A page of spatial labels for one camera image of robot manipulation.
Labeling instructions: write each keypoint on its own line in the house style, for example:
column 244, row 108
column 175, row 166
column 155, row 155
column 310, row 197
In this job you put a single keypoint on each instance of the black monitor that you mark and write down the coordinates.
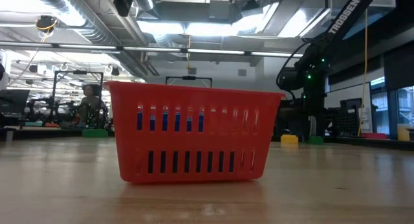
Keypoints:
column 14, row 101

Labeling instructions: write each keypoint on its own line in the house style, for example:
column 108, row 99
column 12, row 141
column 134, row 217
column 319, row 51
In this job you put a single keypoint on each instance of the grey wall speaker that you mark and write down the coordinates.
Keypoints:
column 242, row 72
column 192, row 71

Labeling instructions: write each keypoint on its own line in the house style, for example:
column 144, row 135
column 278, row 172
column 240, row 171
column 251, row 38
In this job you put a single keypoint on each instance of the person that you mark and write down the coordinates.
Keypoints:
column 90, row 104

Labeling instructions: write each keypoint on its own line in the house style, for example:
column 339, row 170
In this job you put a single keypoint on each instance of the red plastic slotted basket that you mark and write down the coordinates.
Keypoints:
column 194, row 140

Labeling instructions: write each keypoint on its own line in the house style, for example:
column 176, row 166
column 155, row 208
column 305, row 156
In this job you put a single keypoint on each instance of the black ceiling spotlight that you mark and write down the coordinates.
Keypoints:
column 33, row 68
column 115, row 71

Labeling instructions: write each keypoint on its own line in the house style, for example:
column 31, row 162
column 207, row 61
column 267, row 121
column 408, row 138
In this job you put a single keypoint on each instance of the long ceiling light rail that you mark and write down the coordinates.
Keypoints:
column 87, row 46

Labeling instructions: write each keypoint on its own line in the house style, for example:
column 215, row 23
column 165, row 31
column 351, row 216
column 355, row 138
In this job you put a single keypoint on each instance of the yellow toy building block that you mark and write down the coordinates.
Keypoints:
column 289, row 140

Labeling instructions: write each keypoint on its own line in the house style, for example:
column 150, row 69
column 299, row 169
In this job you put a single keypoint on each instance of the yellow plastic container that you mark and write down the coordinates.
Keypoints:
column 404, row 132

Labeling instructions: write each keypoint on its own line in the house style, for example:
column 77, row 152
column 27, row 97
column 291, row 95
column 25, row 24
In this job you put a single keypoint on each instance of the grey ceiling unit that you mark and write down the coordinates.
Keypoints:
column 220, row 11

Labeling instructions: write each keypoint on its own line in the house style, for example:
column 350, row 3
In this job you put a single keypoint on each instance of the white ceiling box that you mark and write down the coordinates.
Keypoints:
column 386, row 2

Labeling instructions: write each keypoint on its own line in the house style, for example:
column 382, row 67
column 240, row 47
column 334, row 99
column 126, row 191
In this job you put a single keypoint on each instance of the red bin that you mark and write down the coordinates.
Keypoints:
column 373, row 136

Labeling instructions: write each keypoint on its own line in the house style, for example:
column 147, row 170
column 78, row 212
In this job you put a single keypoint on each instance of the black aluminium table frame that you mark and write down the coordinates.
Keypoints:
column 48, row 133

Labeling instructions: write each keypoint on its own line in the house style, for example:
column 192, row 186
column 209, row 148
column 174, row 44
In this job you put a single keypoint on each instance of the black background station frame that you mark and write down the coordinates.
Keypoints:
column 79, row 72

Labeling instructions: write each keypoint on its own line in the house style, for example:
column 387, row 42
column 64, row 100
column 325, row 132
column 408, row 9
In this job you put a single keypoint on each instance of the black cabinet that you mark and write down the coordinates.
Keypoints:
column 289, row 120

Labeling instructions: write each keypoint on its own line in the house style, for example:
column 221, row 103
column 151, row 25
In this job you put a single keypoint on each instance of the black perforated metal cart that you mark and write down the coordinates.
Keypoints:
column 347, row 122

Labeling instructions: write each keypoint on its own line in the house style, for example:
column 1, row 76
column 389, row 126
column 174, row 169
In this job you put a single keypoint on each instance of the whiteboard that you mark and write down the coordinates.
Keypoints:
column 346, row 93

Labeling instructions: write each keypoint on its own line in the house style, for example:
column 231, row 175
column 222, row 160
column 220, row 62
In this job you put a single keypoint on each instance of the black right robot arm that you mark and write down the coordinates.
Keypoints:
column 344, row 15

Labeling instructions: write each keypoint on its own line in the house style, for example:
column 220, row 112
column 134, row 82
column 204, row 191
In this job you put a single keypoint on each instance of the silver ventilation duct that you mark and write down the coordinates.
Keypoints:
column 93, row 29

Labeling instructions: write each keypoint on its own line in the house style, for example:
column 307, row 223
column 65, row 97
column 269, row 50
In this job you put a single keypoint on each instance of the black background robot arm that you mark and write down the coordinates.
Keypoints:
column 39, row 104

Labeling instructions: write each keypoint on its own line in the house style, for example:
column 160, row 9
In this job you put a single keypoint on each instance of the orange basket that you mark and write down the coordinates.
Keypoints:
column 51, row 124

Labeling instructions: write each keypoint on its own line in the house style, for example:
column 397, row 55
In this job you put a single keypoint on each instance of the teal basket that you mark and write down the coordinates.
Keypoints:
column 33, row 124

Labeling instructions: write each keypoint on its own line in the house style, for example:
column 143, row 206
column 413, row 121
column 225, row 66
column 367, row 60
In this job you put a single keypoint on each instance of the green toy building block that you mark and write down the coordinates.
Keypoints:
column 315, row 140
column 94, row 133

